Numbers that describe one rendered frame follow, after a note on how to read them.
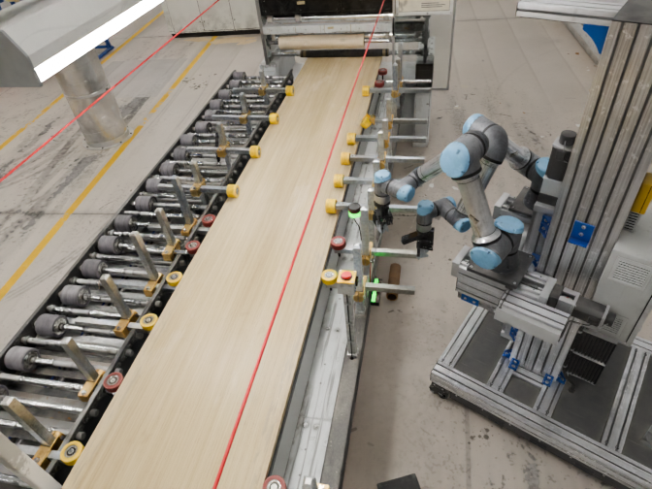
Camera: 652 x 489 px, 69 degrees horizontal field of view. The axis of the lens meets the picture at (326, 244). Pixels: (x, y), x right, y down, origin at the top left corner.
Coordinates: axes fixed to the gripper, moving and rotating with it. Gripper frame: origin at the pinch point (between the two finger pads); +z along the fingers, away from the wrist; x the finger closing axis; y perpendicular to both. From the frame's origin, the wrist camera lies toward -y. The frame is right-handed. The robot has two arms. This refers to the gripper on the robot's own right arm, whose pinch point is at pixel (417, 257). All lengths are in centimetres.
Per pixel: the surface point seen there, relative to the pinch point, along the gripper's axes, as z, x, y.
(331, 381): 21, -66, -35
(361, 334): 13, -43, -24
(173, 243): -6, -8, -134
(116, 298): -18, -60, -134
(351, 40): -25, 251, -72
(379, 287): -3.1, -26.2, -16.9
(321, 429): 21, -89, -35
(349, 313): -19, -57, -26
